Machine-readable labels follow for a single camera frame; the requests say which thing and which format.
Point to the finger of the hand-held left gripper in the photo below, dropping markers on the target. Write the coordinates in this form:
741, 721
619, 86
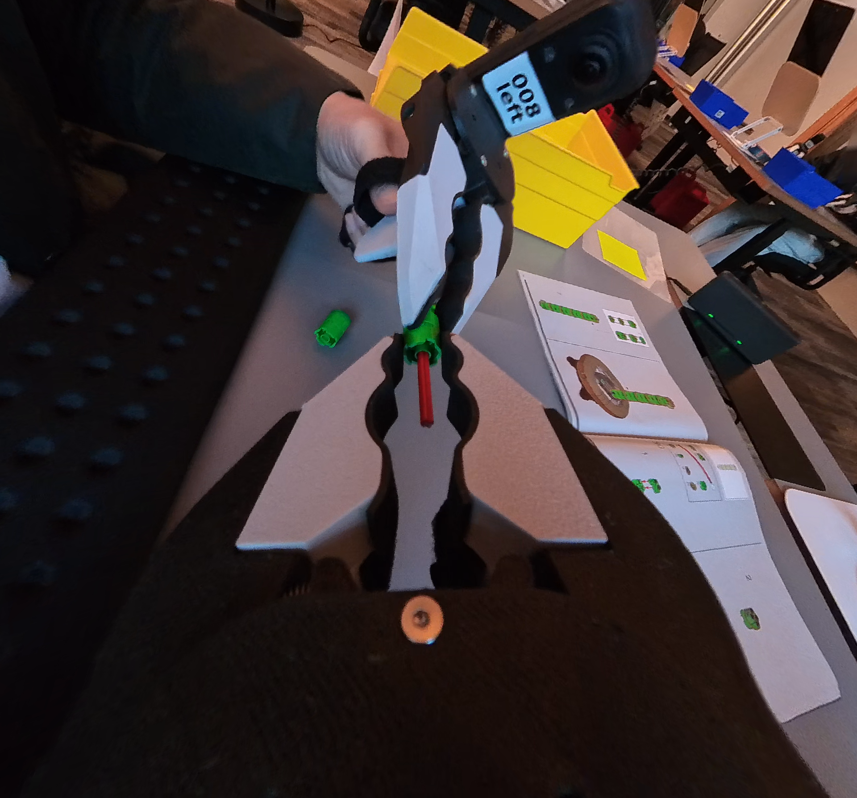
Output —
489, 249
422, 235

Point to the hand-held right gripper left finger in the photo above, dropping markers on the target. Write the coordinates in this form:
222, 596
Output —
308, 476

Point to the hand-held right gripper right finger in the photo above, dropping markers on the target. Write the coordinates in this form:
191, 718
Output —
529, 476

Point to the green round brick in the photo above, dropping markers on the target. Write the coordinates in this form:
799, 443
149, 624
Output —
422, 341
333, 328

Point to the red axle rod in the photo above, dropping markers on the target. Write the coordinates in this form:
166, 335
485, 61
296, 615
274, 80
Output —
425, 396

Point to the grey desk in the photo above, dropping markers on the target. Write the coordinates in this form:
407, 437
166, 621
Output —
321, 276

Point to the person's left hand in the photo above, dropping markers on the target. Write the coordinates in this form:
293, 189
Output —
348, 135

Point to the red canister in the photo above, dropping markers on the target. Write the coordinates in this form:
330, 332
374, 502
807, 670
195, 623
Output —
679, 199
622, 132

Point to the yellow storage bin stack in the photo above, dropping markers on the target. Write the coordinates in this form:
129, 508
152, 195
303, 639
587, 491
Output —
562, 175

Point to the yellow square sheet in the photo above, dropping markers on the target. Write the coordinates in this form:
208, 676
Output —
622, 254

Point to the blue storage bin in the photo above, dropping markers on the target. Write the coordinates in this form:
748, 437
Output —
716, 102
803, 182

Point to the open instruction booklet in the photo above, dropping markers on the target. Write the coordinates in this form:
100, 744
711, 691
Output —
669, 510

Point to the clear acrylic stand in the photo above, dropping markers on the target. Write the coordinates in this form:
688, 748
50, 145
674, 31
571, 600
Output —
756, 132

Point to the wooden background table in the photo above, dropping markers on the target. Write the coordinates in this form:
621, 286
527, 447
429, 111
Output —
743, 169

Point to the beige chair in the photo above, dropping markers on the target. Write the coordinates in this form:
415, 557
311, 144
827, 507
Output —
793, 98

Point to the black studded mat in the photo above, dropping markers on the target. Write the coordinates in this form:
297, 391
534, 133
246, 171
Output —
100, 376

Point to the office chair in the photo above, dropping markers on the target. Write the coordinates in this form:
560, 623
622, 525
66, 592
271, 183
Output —
770, 242

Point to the black adapter box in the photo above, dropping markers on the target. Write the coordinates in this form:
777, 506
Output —
743, 316

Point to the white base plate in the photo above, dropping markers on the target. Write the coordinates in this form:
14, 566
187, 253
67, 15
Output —
830, 543

